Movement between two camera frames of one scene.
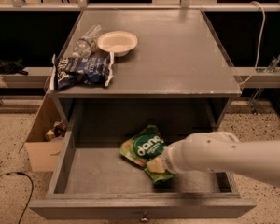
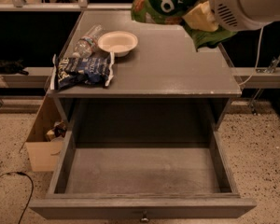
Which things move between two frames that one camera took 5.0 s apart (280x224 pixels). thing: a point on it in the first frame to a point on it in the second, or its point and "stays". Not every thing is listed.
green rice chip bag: (143, 147) to (165, 5)
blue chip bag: (95, 68) stays
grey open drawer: (90, 178) stays
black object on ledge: (7, 67) stays
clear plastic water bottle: (88, 43) stays
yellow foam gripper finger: (156, 165) to (202, 17)
